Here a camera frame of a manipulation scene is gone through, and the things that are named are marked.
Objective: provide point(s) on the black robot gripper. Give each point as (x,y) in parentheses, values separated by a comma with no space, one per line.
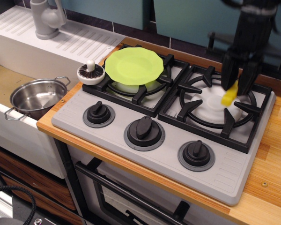
(246,47)

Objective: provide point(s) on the yellow toy fry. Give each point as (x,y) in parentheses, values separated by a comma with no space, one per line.
(230,95)

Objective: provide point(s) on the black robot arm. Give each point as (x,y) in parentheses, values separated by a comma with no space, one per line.
(253,4)

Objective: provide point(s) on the green plastic plate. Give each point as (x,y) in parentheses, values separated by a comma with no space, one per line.
(134,66)

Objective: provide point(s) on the white toy mushroom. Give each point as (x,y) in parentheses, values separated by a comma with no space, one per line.
(90,73)

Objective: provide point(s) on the small steel pot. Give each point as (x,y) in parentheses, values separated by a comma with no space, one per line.
(35,98)

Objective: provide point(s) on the white toy sink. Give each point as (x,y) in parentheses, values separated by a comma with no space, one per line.
(23,58)

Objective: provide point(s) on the right black burner grate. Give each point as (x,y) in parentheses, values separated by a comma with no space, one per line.
(195,106)

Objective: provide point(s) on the black burner grate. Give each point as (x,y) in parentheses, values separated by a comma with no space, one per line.
(148,98)
(195,106)

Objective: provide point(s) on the left black burner grate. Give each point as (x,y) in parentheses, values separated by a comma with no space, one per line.
(148,98)

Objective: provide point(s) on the right black stove knob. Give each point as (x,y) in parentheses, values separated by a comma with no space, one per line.
(196,156)

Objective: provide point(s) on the black stove knob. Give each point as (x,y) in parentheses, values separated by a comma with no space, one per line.
(196,156)
(144,134)
(98,115)

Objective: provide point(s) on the grey toy stove top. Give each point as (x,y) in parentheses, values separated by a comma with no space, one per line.
(224,181)

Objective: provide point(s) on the middle black stove knob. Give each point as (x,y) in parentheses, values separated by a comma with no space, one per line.
(144,134)

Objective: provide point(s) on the left black stove knob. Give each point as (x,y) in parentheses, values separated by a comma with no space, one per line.
(98,115)

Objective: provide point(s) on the toy oven door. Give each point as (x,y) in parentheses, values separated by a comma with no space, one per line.
(124,199)

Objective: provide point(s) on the grey toy faucet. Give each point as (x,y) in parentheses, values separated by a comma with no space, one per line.
(47,21)

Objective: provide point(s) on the wooden drawer fronts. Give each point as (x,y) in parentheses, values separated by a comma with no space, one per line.
(50,192)

